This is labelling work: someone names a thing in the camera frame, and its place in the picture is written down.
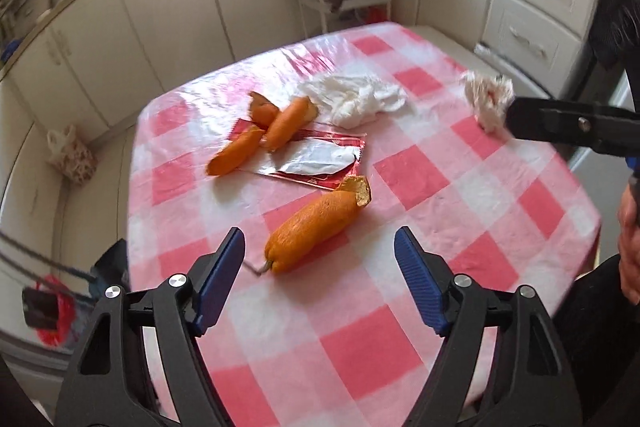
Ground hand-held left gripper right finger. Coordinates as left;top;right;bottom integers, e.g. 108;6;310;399
394;226;583;427

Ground red plastic bag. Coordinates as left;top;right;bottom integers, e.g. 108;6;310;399
22;274;76;349

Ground small orange peel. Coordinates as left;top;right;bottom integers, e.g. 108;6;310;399
248;91;281;128

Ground clear plastic bag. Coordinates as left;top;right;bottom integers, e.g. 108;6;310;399
300;74;408;128

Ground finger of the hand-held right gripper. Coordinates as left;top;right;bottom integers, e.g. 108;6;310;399
505;97;640;158

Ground red foil wrapper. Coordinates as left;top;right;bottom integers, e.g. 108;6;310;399
227;119;367;182

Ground person's dark trousers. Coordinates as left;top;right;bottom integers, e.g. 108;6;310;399
565;257;640;427

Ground person's right hand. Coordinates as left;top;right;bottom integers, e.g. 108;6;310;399
617;179;640;299

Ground white stool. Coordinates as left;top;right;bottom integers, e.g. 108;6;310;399
410;24;553;98

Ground large orange peel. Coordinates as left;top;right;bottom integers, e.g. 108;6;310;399
252;176;372;275

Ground white plastic bag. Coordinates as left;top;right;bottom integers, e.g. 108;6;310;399
460;72;516;138

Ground pink checked tablecloth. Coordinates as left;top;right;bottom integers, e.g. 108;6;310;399
125;22;603;427

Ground white base cabinets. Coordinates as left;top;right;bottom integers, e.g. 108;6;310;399
0;0;501;138

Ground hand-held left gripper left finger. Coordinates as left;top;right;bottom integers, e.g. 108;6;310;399
52;227;247;427

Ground dark hanging apron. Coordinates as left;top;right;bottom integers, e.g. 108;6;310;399
587;0;640;68

